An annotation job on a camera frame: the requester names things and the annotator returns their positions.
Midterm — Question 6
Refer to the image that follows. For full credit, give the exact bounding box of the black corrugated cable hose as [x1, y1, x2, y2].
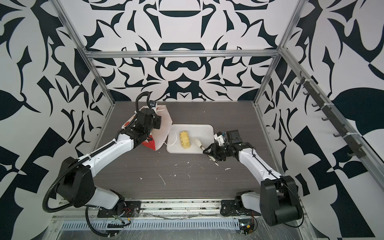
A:
[41, 158, 133, 238]

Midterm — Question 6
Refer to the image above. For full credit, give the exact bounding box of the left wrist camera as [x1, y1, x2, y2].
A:
[149, 101, 158, 109]

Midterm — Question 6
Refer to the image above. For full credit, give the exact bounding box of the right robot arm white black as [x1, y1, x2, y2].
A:
[203, 130, 304, 226]

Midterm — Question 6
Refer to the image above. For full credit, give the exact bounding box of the white slotted cable duct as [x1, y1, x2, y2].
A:
[59, 218, 241, 231]

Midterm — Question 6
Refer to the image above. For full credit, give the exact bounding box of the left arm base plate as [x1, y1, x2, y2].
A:
[97, 201, 142, 218]

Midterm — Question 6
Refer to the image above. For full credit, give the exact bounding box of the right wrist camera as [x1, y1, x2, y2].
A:
[214, 132, 228, 147]

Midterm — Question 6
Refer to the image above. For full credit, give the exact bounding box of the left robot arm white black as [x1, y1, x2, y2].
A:
[52, 108, 162, 210]

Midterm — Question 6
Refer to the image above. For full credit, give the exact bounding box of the grey wall hook rack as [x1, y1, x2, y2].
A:
[297, 72, 367, 159]

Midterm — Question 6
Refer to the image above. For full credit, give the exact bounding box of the white plastic tray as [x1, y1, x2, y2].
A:
[167, 124, 214, 154]

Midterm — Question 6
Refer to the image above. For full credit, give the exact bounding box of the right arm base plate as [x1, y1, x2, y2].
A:
[220, 200, 256, 217]

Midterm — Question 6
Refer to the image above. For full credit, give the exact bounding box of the small circuit board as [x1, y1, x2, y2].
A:
[239, 218, 258, 235]

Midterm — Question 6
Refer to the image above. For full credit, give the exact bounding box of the red white paper bag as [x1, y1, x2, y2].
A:
[116, 105, 172, 151]

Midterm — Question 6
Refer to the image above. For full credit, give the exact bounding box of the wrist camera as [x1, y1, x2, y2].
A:
[214, 132, 228, 147]
[149, 101, 158, 109]

